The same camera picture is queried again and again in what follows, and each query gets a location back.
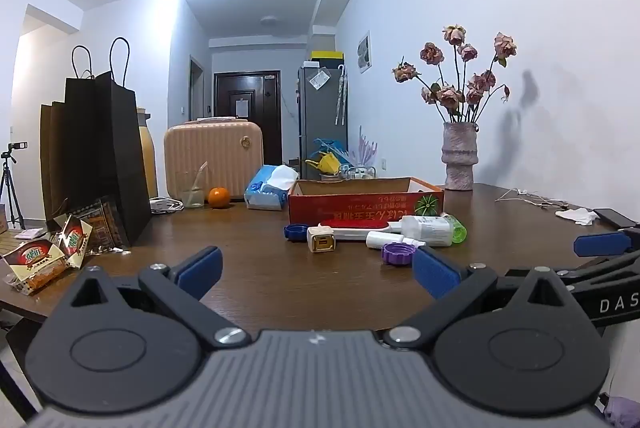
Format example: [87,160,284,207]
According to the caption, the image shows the hanging white umbrella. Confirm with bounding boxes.
[335,64,348,126]

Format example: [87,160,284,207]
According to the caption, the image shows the grey interior door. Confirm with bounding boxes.
[189,55,206,121]

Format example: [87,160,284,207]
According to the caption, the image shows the red brown snack packet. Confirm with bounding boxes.
[0,238,67,297]

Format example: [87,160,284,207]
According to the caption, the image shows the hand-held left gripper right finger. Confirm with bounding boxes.
[382,245,587,350]

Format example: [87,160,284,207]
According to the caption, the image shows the black tripod with camera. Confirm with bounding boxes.
[0,140,30,231]

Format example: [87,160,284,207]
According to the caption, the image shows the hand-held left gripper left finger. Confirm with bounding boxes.
[47,245,252,350]

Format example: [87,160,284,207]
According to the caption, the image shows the yellow thermos jug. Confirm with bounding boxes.
[136,107,159,200]

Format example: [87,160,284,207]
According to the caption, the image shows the crumpled white tissue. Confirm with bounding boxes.
[555,207,599,226]

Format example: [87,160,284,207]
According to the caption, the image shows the glass cup with straw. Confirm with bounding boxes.
[180,162,208,209]

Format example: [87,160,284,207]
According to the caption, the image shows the brown paper bag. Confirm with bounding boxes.
[40,102,68,231]

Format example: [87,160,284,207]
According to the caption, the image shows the white spray bottle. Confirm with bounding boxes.
[366,230,426,250]

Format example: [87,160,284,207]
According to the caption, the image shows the green label snack packet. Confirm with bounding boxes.
[52,214,94,270]

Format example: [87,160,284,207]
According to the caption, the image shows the pink ceramic vase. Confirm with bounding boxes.
[441,121,479,192]

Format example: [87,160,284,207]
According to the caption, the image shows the blue tissue pack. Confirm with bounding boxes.
[244,164,300,212]

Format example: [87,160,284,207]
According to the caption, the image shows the white charger cable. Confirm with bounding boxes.
[149,197,185,214]

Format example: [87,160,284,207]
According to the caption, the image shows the pink ribbed suitcase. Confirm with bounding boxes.
[163,118,264,204]

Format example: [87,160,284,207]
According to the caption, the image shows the white earphone cable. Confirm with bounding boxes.
[495,187,571,211]

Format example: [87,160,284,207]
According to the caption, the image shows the dark entry door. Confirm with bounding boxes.
[214,70,282,166]

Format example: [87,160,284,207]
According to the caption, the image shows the beige cube container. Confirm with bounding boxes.
[306,226,337,255]

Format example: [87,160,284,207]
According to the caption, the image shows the storage cart with bottles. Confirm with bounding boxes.
[340,163,377,181]

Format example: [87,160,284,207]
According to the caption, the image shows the dried pink roses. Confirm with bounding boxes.
[391,24,518,125]

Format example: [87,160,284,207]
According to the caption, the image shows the wooden slat table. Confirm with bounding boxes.
[0,228,51,255]

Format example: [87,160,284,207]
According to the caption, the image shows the red lint brush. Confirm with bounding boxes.
[318,216,403,243]

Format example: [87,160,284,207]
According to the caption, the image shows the small green bottle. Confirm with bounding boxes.
[442,213,467,244]

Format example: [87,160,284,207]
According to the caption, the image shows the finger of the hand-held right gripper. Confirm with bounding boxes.
[573,228,640,259]
[552,251,640,293]

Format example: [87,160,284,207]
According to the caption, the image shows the purple plant decoration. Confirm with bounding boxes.
[345,125,381,169]

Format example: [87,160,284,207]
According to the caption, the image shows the grey fridge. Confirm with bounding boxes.
[298,65,349,179]

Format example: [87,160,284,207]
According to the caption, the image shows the black phone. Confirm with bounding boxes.
[592,208,640,230]

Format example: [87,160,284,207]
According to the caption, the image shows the wall picture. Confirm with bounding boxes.
[357,30,373,74]

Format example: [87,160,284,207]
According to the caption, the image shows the purple garment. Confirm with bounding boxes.
[602,395,640,428]

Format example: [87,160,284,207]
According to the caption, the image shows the white labelled bottle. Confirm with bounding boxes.
[400,215,453,247]

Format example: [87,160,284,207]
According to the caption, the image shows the black paper bag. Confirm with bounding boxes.
[95,37,153,249]
[64,45,113,219]

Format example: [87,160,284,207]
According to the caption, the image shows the yellow watering can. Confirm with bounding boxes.
[306,153,341,175]

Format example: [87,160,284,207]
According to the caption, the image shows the purple lid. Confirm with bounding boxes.
[381,242,417,266]

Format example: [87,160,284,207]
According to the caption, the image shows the red cardboard box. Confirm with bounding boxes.
[287,176,445,226]

